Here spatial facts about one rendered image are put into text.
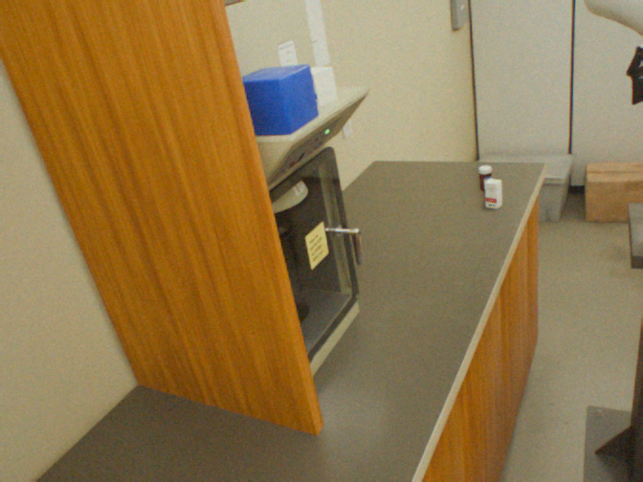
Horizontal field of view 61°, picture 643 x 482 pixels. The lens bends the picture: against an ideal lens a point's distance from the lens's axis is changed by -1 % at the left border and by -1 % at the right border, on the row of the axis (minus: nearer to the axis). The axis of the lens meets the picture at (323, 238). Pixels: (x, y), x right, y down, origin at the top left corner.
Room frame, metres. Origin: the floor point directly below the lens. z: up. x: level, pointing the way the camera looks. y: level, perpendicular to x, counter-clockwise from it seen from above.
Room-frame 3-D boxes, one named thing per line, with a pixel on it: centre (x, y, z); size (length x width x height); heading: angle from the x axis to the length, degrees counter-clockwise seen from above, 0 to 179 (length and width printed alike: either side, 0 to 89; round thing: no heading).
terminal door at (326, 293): (1.04, 0.03, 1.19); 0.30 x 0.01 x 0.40; 147
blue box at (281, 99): (0.93, 0.04, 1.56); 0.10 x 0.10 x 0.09; 57
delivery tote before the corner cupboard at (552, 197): (3.36, -1.37, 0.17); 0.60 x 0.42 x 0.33; 55
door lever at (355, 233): (1.11, -0.06, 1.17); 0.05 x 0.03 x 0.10; 57
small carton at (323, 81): (1.05, -0.04, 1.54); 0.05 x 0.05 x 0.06; 41
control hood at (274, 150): (1.01, -0.02, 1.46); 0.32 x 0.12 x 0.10; 147
